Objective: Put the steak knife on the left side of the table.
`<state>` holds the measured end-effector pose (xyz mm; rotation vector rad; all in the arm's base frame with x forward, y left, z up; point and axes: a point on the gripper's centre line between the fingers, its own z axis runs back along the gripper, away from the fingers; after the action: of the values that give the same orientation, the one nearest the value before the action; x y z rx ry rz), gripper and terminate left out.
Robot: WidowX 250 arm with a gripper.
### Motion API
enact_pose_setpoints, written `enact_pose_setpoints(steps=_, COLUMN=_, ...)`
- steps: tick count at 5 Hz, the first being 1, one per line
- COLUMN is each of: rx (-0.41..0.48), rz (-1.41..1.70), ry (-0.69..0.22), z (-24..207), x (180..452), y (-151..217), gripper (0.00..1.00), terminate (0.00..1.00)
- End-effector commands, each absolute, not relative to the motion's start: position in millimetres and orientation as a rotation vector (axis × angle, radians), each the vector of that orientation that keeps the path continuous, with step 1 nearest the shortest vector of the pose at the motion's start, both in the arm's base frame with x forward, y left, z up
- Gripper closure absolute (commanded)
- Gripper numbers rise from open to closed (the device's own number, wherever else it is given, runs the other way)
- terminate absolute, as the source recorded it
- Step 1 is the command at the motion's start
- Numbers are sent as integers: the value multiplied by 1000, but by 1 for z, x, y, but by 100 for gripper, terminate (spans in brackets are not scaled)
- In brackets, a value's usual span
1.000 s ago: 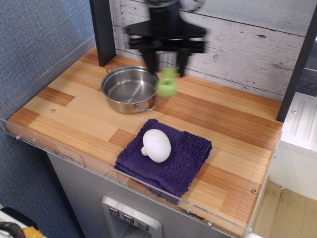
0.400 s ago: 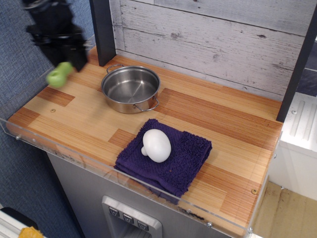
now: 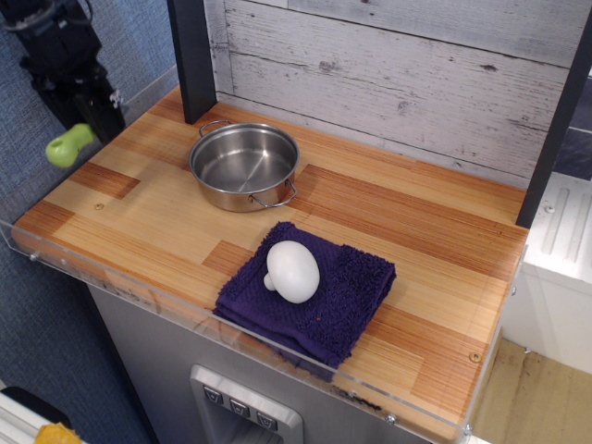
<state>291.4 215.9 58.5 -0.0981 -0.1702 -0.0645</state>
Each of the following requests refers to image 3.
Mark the dark frame post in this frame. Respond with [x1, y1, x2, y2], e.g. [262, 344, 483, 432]
[167, 0, 217, 124]
[515, 10, 591, 228]

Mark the purple folded towel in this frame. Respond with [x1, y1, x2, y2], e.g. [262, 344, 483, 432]
[214, 222, 397, 382]

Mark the stainless steel pot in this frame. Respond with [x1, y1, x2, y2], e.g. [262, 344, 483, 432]
[189, 119, 300, 213]

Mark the white ribbed side counter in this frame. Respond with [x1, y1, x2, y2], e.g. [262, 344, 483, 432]
[525, 172, 591, 283]

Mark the yellow object bottom left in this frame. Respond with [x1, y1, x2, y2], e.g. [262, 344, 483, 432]
[34, 423, 82, 444]

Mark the white toy mushroom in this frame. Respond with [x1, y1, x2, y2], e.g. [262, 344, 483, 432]
[263, 240, 320, 304]

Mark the grey spatula with green handle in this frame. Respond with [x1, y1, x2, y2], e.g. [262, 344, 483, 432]
[45, 123, 95, 168]

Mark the silver cabinet control panel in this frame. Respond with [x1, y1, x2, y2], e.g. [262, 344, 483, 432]
[190, 364, 304, 443]

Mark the dark right frame post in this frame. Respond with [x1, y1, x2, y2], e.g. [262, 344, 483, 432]
[515, 10, 591, 228]

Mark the dark left frame post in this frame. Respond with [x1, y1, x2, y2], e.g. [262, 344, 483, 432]
[167, 0, 217, 124]

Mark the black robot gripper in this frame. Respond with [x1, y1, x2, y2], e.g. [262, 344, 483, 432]
[1, 1, 126, 143]

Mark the clear acrylic table guard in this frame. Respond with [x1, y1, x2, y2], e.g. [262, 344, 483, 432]
[7, 92, 525, 443]

